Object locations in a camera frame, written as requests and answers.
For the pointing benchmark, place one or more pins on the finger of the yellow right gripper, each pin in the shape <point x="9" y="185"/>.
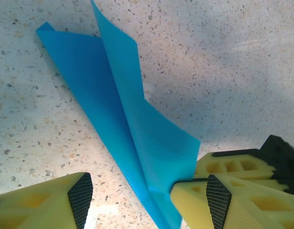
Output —
<point x="233" y="165"/>
<point x="264" y="183"/>

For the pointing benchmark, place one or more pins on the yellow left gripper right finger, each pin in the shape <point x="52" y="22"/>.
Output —
<point x="197" y="210"/>

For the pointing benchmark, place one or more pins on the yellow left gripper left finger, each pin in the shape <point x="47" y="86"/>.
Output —
<point x="37" y="210"/>

